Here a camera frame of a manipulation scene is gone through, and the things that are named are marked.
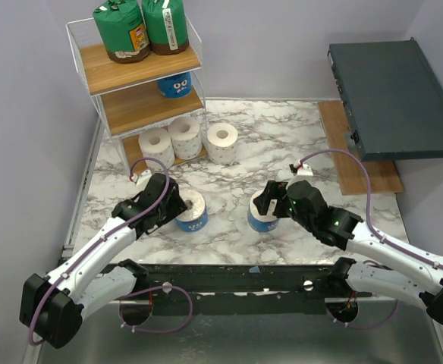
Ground black mounting rail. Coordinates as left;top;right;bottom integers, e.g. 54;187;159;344
120;260;353;315

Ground green roll orange label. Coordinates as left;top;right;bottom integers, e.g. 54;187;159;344
93;0;151;64

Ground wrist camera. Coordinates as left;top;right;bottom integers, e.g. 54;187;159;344
130;169;152;190
289;163;313;184

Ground white patterned roll blue dots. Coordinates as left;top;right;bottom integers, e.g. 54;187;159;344
138;127;175;169

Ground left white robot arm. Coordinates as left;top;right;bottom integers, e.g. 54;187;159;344
19;173;187;348

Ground dark teal metal box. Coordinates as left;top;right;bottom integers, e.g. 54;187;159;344
327;39;443;162

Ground white wire wooden shelf unit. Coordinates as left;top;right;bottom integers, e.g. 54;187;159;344
66;18;207;173

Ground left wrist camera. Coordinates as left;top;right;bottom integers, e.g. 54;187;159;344
130;169;152;190

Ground green roll white label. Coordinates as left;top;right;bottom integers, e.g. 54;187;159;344
141;0;189;55

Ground aluminium extrusion rail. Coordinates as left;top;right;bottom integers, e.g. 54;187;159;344
20;124;103;364

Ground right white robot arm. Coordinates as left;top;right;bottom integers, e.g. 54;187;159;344
253;180;443;325

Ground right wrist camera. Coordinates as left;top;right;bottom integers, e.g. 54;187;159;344
289;163;313;184

